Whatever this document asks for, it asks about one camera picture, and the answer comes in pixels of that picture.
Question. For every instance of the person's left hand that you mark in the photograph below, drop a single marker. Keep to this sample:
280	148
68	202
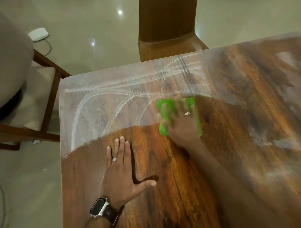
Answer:
121	175

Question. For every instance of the person's right hand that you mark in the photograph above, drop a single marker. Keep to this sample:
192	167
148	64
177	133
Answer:
184	128

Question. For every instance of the person's left little finger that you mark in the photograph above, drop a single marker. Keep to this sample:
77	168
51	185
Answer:
109	156

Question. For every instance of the person's left middle finger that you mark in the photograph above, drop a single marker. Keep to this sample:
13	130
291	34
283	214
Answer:
121	151

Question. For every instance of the person's left thumb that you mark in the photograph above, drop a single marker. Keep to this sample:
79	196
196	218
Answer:
146	184

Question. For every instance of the person's right fingers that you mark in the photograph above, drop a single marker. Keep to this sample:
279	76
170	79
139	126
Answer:
184	110

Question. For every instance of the green cleaning cloth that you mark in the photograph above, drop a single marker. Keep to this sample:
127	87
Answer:
167	112

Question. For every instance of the person's right forearm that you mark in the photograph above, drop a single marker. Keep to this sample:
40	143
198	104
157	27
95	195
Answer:
235	188

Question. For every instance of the brown upholstered chair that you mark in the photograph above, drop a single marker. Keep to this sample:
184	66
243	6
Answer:
165	28

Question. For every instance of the wooden chair with beige seat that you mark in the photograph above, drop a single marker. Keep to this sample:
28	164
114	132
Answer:
37	98

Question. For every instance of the grey fabric cushion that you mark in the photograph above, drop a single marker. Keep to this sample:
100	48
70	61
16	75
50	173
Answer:
13	61

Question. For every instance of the white flat device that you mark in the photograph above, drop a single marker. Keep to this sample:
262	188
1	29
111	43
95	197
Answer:
38	34

